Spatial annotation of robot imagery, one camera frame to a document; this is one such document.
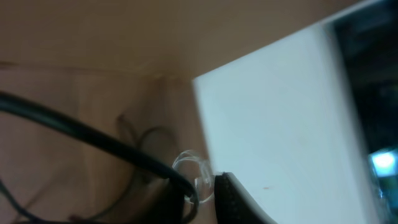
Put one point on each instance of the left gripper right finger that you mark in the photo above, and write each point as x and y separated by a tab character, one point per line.
234	204

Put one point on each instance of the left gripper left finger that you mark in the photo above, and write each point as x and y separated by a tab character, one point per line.
164	205

